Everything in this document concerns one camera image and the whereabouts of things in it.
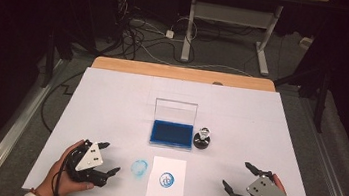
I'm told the white socket box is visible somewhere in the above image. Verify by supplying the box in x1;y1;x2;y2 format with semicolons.
299;36;315;50

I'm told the black stand leg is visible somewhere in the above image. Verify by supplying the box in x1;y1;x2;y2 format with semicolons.
41;30;60;90
268;56;334;135

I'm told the person's left hand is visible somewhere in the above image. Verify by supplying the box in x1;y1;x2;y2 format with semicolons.
34;133;102;196

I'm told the black floor cable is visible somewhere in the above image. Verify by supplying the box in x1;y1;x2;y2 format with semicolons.
38;66;85;135

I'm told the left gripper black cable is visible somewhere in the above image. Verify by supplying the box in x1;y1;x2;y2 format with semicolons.
53;143;88;196

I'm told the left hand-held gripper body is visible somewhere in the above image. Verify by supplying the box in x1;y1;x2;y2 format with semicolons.
62;137;114;190

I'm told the white floor cable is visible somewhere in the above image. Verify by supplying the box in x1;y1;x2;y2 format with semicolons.
123;16;259;78

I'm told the blue ink pad clear lid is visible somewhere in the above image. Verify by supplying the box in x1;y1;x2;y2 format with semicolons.
148;97;200;153

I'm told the tangle of black cables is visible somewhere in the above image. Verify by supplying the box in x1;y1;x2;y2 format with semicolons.
105;0;205;69

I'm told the large white table cover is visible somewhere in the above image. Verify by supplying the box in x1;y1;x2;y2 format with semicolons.
20;60;332;196

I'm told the white-legged desk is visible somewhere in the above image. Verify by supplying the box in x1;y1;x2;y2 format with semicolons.
167;0;331;84

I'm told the black round stamp cap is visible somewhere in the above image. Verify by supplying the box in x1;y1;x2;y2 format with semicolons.
191;132;212;152

